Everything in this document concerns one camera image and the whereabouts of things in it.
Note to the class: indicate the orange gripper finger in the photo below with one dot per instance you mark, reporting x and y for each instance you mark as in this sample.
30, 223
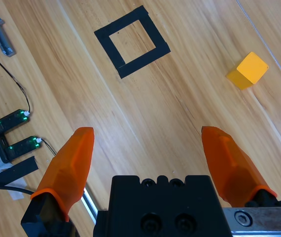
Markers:
231, 168
66, 172

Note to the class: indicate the yellow wooden cube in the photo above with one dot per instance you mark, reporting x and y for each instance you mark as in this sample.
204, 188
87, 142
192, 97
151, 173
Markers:
251, 67

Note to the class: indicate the silver aluminium profile bar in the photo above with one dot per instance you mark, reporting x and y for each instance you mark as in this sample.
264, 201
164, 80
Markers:
90, 205

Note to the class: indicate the long black tape strip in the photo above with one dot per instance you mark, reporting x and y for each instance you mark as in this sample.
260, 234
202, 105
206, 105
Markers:
14, 171

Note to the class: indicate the black tape square outline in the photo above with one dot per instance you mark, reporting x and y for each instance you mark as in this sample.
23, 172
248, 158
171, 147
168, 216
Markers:
152, 32

